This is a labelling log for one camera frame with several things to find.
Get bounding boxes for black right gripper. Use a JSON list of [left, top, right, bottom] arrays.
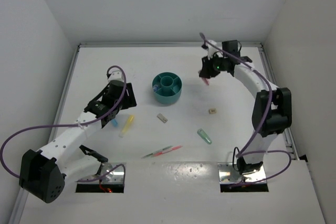
[[200, 53, 227, 79]]

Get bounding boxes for pink highlighter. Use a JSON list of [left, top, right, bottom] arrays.
[[201, 78, 209, 86]]

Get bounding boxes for clear blue glue stick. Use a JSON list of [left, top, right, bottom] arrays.
[[153, 84, 161, 92]]

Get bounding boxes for green highlighter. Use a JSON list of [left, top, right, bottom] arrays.
[[197, 129, 212, 144]]

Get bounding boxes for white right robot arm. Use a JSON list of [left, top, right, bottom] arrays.
[[198, 40, 292, 174]]

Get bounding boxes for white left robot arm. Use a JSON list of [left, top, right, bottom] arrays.
[[19, 80, 137, 203]]

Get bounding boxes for yellow highlighter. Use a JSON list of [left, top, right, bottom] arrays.
[[119, 115, 134, 137]]

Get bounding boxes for blue highlighter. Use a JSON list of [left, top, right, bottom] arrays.
[[111, 119, 118, 127]]

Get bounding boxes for beige eraser near centre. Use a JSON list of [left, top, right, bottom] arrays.
[[157, 113, 167, 123]]

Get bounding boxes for teal round divided organizer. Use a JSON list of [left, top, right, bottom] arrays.
[[152, 72, 182, 105]]

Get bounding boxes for green pen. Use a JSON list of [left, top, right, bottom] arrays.
[[141, 145, 173, 159]]

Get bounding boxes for pink pen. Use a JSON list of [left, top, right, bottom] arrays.
[[153, 145, 183, 157]]

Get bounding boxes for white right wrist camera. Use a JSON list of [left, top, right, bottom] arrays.
[[201, 40, 218, 60]]

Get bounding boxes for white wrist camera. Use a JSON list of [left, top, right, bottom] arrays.
[[201, 40, 218, 60], [107, 68, 124, 82]]

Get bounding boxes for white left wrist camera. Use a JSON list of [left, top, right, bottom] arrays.
[[107, 68, 124, 82]]

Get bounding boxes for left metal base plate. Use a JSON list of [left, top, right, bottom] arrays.
[[86, 163, 126, 184]]

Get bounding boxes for metal base plate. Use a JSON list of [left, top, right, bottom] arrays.
[[217, 162, 266, 185], [86, 163, 126, 184]]

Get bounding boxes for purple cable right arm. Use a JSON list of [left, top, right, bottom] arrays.
[[199, 32, 292, 188]]

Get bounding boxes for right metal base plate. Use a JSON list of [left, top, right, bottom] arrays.
[[217, 162, 266, 185]]

